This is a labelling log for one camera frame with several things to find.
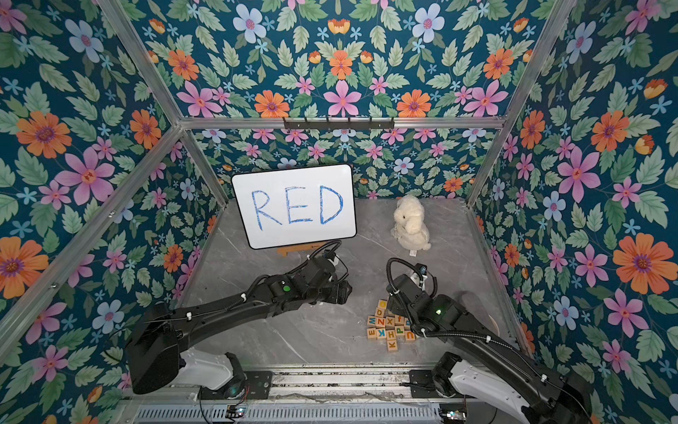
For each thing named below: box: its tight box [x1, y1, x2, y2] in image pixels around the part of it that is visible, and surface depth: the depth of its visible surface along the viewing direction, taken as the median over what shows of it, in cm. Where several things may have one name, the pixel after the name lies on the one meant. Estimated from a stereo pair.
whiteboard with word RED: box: [231, 163, 358, 250], surface depth 95 cm
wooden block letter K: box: [386, 339, 399, 353], surface depth 80 cm
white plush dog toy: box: [390, 195, 432, 258], surface depth 93 cm
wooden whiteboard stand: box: [277, 242, 327, 258], surface depth 101 cm
